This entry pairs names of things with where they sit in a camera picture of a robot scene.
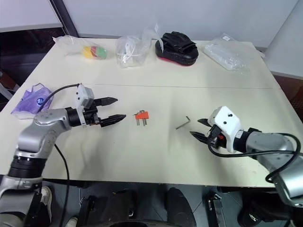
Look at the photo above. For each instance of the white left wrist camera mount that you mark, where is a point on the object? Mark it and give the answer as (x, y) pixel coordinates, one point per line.
(83, 94)

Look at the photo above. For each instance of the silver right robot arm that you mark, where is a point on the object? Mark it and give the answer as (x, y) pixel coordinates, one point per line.
(272, 146)

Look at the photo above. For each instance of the black machine base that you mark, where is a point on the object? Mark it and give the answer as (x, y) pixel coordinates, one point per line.
(111, 208)

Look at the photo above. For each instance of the dark metal post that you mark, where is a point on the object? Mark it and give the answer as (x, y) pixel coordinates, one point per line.
(67, 19)

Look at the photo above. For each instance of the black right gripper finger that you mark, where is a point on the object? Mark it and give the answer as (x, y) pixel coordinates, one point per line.
(200, 137)
(204, 122)

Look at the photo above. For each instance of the clear bag with coloured discs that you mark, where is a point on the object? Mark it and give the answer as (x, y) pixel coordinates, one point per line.
(94, 52)

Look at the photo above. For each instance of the clear bag with white items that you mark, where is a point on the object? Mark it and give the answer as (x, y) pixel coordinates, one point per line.
(129, 52)

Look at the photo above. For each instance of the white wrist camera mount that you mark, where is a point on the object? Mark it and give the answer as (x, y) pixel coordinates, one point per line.
(83, 94)
(227, 123)

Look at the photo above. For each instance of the purple plastic bag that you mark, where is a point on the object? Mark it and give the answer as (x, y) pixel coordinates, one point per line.
(30, 101)

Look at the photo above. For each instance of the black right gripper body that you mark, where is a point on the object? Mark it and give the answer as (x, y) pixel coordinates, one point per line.
(216, 137)

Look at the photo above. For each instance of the single grey hex key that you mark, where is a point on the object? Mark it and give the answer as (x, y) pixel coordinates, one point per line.
(183, 124)

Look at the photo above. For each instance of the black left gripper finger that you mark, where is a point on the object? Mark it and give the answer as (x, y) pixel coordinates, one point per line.
(106, 101)
(112, 120)

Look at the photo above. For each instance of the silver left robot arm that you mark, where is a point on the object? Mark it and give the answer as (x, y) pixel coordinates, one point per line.
(35, 139)

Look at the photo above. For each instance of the clear flat plastic package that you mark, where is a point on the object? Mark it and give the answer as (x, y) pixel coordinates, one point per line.
(226, 55)

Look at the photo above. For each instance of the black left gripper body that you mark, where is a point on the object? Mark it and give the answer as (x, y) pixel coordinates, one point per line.
(91, 118)

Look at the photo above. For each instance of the white sneaker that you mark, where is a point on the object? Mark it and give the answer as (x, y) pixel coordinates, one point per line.
(47, 201)
(71, 222)

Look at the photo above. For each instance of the black metal bracket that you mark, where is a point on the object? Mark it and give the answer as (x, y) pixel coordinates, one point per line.
(215, 208)

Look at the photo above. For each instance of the black and red boxing pad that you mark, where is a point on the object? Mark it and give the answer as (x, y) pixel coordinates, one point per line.
(176, 50)

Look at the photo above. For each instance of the orange hex key holder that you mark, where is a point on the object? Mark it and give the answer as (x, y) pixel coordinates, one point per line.
(142, 116)

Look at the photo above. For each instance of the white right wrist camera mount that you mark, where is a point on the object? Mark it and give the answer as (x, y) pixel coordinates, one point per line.
(227, 123)

